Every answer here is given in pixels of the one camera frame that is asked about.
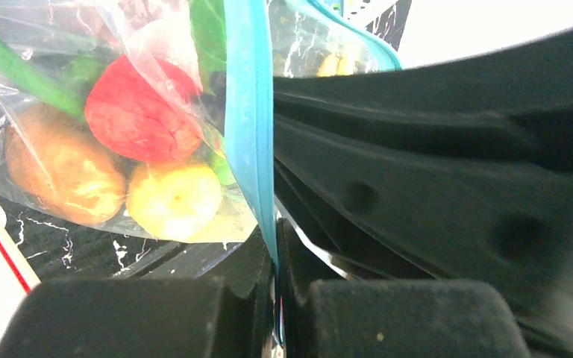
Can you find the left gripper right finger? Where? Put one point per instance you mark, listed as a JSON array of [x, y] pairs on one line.
[[328, 316]]

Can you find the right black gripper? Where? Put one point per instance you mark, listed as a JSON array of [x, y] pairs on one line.
[[457, 170]]

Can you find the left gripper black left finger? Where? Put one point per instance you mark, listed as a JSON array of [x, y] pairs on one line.
[[223, 313]]

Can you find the yellow lemon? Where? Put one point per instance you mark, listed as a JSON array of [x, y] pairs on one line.
[[173, 201]]

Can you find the clear zip top bag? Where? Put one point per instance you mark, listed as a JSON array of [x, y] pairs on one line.
[[73, 42]]

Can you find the red tomato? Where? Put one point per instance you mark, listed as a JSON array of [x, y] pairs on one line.
[[127, 115]]

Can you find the green chili pepper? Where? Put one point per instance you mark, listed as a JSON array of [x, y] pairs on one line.
[[43, 87]]

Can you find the long green cucumber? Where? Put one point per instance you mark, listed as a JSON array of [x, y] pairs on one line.
[[209, 33]]

